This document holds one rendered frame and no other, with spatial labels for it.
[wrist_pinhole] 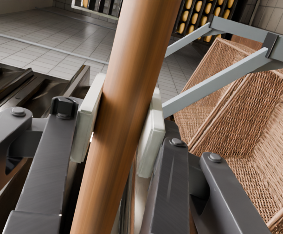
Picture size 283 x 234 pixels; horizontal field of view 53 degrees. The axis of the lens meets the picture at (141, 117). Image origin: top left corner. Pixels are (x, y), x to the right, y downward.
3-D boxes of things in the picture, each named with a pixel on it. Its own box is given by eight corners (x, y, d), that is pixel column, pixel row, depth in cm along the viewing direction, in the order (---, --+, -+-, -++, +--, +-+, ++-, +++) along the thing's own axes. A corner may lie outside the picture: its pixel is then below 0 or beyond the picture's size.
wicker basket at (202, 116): (241, 168, 126) (182, 154, 123) (211, 118, 178) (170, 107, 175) (291, 64, 108) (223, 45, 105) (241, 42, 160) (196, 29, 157)
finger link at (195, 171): (163, 162, 13) (226, 177, 13) (158, 116, 17) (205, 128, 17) (153, 188, 13) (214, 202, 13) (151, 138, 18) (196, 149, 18)
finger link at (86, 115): (82, 165, 15) (67, 161, 14) (99, 112, 21) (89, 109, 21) (93, 113, 13) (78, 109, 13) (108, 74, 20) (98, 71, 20)
